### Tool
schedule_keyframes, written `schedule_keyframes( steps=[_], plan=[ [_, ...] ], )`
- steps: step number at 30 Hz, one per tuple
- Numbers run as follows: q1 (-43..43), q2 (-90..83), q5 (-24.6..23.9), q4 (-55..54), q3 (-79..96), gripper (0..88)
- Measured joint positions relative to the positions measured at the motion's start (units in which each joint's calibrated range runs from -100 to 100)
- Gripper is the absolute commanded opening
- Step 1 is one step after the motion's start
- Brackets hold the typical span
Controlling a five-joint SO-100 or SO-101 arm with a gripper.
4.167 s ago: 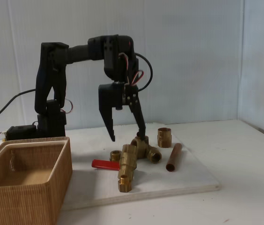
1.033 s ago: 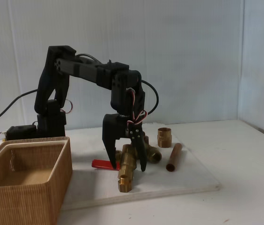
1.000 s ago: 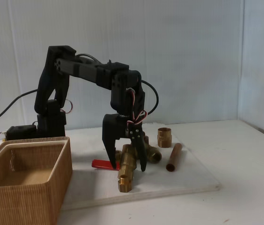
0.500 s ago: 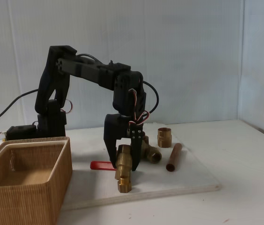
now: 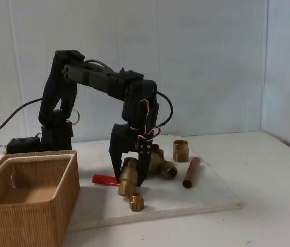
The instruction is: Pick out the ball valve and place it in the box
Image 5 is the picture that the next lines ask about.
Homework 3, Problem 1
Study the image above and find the copper pipe piece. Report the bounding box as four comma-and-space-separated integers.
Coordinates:
182, 157, 201, 189

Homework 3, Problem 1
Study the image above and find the red shoulder servo wire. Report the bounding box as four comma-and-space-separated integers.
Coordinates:
66, 109, 81, 126

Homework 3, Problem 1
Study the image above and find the brass double threaded nipple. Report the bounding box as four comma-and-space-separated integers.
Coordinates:
160, 161, 178, 180

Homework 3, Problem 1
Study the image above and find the black camera cable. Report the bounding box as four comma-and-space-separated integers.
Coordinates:
84, 59, 174, 127

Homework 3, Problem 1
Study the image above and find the short brass threaded sleeve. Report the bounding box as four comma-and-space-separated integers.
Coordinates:
173, 139, 188, 163

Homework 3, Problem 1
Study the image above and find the large brass fitting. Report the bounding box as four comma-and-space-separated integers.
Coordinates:
149, 144, 166, 172

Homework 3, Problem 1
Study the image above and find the wrist servo wire bundle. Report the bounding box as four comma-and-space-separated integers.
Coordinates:
136, 99, 161, 143

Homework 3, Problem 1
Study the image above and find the small brass hex nipple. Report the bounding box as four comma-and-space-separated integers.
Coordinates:
129, 192, 145, 213

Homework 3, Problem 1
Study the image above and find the brass ball valve red handle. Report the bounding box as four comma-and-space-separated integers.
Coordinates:
92, 157, 142, 198

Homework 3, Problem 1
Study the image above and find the white plywood board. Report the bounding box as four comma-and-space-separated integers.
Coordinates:
67, 135, 246, 232

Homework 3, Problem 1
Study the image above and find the black power cable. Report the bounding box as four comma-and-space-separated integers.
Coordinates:
0, 98, 43, 143

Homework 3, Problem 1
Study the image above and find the brown corrugated box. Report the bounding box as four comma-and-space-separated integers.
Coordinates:
0, 150, 81, 247

